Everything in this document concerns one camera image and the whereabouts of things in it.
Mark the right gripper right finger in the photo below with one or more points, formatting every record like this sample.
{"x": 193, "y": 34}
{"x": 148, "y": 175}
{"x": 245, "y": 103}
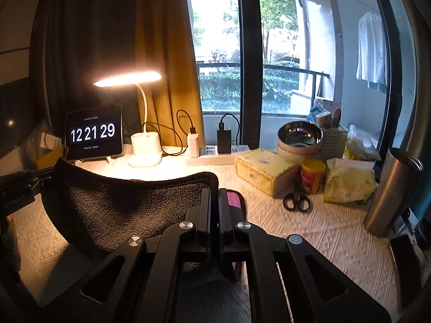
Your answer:
{"x": 225, "y": 221}

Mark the black handled scissors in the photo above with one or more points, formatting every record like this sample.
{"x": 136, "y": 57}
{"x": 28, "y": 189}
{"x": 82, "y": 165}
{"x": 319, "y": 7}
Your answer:
{"x": 296, "y": 200}

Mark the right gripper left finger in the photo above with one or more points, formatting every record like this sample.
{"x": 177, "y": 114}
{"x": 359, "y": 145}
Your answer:
{"x": 203, "y": 224}

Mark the white USB charger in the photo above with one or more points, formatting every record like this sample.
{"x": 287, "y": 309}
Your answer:
{"x": 193, "y": 145}

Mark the hanging white shirt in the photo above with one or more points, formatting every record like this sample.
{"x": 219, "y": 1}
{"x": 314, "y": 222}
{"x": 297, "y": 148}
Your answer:
{"x": 372, "y": 52}

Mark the stainless steel tumbler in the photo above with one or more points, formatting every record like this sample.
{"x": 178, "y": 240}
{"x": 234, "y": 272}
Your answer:
{"x": 398, "y": 181}

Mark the pink and grey towel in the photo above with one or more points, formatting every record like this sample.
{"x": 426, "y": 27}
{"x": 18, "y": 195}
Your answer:
{"x": 96, "y": 214}

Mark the mustard yellow curtain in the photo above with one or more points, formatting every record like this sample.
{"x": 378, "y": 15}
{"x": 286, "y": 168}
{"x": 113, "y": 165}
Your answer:
{"x": 164, "y": 44}

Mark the cardboard box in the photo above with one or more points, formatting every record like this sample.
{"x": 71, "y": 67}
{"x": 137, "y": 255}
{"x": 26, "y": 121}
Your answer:
{"x": 50, "y": 158}

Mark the white textured table cloth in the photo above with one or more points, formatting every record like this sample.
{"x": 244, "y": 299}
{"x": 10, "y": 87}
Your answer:
{"x": 49, "y": 264}

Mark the tablet clock display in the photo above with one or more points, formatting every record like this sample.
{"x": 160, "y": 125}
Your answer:
{"x": 94, "y": 133}

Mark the black power adapter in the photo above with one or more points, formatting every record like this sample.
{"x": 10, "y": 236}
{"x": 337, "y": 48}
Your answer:
{"x": 224, "y": 141}

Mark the white power strip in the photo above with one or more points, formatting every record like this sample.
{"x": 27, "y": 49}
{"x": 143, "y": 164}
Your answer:
{"x": 209, "y": 156}

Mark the yellow red can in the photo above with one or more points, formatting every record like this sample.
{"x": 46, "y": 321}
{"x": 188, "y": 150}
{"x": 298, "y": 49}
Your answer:
{"x": 311, "y": 175}

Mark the yellow tissue box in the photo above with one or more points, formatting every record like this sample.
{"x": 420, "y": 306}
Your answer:
{"x": 266, "y": 171}

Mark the yellow soft tissue pack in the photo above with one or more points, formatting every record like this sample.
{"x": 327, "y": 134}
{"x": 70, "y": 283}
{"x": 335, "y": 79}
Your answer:
{"x": 347, "y": 184}

